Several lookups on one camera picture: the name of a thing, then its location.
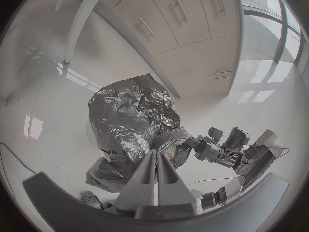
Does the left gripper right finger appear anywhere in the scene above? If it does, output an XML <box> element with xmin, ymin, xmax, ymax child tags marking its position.
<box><xmin>157</xmin><ymin>152</ymin><xmax>196</xmax><ymax>220</ymax></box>

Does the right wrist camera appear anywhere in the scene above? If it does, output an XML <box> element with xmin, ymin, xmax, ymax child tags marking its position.
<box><xmin>208</xmin><ymin>127</ymin><xmax>225</xmax><ymax>140</ymax></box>

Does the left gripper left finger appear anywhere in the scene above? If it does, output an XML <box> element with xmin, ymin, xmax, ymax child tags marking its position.
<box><xmin>113</xmin><ymin>148</ymin><xmax>158</xmax><ymax>220</ymax></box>

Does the beige cabinet with drawers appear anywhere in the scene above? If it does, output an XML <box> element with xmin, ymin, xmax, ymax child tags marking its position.
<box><xmin>90</xmin><ymin>0</ymin><xmax>244</xmax><ymax>100</ymax></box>

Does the window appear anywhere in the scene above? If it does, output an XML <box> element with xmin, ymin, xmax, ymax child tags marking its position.
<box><xmin>241</xmin><ymin>0</ymin><xmax>309</xmax><ymax>69</ymax></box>

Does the black cable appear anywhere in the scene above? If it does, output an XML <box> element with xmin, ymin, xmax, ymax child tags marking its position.
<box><xmin>0</xmin><ymin>142</ymin><xmax>33</xmax><ymax>175</ymax></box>
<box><xmin>187</xmin><ymin>177</ymin><xmax>242</xmax><ymax>188</ymax></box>

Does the black plastic bag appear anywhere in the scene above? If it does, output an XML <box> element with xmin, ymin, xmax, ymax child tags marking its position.
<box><xmin>86</xmin><ymin>74</ymin><xmax>193</xmax><ymax>194</ymax></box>

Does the grey padded white-framed chair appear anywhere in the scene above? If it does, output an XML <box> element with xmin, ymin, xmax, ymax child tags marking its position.
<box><xmin>54</xmin><ymin>0</ymin><xmax>109</xmax><ymax>66</ymax></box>

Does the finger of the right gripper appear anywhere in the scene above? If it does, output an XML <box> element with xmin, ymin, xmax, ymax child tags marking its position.
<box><xmin>187</xmin><ymin>138</ymin><xmax>201</xmax><ymax>152</ymax></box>

